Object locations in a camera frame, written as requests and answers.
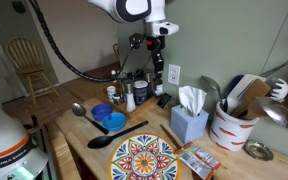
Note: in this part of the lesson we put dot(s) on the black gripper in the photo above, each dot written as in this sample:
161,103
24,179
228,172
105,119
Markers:
158,61

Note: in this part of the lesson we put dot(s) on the dark spice bottle black cap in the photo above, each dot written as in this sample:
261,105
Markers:
157,89

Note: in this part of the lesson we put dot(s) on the bottle with black cap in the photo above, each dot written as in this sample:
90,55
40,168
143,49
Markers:
130,76
139,74

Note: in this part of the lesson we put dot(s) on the wooden compartment box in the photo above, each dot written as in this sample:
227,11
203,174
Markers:
140,107

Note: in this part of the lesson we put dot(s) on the clear glass bottle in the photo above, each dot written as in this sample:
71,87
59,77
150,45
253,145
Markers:
121,78

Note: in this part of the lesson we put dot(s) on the orange spice bottle green label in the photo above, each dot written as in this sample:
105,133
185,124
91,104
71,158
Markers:
113,76

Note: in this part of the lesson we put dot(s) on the blue tissue box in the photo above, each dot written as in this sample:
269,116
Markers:
187,128

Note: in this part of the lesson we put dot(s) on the tall steel pepper grinder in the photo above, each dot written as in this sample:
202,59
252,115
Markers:
149,83

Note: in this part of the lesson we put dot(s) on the dark blue canister white lid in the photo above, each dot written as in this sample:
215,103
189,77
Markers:
140,93

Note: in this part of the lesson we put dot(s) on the small black phone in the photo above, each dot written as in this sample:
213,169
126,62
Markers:
164,100

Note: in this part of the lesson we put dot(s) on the salt grinder with steel top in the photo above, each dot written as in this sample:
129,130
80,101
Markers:
130,100

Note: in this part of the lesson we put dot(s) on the white tissue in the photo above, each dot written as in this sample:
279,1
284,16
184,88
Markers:
192,98

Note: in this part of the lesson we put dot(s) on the small jar with black lid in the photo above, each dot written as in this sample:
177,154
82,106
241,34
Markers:
118,99

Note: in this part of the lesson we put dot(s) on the small jar with white lid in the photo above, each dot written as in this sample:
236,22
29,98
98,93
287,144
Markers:
111,93

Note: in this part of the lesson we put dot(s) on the steel serving spoon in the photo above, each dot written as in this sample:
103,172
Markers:
210,85

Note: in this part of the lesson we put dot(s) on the thin wooden stick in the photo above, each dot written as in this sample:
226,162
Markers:
169,135

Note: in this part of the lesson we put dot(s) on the light blue plastic bowl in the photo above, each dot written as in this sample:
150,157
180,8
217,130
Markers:
114,121

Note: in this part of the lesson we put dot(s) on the dark blue plastic bowl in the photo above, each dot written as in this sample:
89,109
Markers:
101,111

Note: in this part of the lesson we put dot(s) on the dark blue spatula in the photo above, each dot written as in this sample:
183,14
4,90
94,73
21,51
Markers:
232,85

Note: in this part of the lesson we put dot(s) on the colourful patterned ceramic plate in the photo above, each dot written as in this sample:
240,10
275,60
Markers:
144,161

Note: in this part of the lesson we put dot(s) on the white plastic spatula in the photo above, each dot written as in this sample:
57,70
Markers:
244,88

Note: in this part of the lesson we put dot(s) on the black plastic spoon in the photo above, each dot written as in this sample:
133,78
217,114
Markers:
100,141

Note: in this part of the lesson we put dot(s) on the white crock with orange carrots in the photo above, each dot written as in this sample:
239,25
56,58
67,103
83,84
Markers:
230,131

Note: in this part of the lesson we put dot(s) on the orange and white packet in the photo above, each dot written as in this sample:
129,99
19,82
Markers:
197,160

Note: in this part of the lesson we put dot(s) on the wooden spatula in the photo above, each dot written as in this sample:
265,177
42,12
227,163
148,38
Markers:
255,93

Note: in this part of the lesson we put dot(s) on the white pasta server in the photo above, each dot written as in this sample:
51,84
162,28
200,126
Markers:
280,89

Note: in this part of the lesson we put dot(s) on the small round metal dish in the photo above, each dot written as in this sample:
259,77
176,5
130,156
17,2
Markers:
258,150

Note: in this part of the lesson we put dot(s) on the steel ladle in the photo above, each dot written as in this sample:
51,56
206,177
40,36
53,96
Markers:
277,113

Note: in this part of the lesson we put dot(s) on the grey metal rod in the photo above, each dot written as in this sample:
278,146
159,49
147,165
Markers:
284,65

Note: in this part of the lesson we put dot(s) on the wooden spindle chair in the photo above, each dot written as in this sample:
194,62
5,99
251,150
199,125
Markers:
24,56

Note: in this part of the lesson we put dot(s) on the white wall outlet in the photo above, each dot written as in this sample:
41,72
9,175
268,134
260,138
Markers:
174,74

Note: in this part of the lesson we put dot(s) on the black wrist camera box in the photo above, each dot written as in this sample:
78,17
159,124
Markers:
137,41

